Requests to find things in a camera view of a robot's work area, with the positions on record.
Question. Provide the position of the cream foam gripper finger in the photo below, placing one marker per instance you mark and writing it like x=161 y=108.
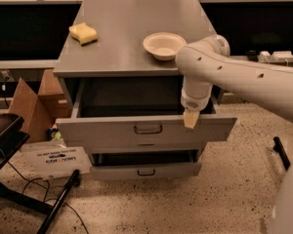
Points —
x=190 y=118

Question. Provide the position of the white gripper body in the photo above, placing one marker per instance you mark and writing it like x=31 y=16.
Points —
x=193 y=103

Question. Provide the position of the grey top drawer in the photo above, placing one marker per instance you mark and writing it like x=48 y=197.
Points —
x=138 y=113

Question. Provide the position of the grey drawer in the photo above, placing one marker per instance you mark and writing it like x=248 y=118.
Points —
x=146 y=150
x=138 y=113
x=170 y=170

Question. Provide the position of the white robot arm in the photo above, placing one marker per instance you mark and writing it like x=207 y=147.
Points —
x=206 y=63

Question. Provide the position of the grey middle drawer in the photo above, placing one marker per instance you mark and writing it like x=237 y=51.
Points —
x=146 y=150

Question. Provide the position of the grey drawer cabinet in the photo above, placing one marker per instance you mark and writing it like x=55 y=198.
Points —
x=122 y=26

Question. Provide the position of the grey bottom drawer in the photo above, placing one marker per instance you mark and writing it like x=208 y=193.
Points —
x=170 y=170

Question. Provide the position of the open cardboard box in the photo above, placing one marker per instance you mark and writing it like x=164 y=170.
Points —
x=50 y=159

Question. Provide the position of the white bowl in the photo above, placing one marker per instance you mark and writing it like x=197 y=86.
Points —
x=164 y=45

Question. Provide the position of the black adapter on shelf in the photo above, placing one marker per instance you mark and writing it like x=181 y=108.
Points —
x=252 y=55

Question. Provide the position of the white power strip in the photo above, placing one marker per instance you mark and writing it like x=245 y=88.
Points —
x=279 y=56

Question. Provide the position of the black stand leg right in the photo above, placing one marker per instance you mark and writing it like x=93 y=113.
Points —
x=278 y=147

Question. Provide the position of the yellow sponge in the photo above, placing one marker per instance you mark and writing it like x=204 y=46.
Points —
x=83 y=33

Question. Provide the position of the colourful items in box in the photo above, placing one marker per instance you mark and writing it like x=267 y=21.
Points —
x=54 y=134

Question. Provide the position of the black stand with tray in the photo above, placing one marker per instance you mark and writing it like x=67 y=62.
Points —
x=11 y=140

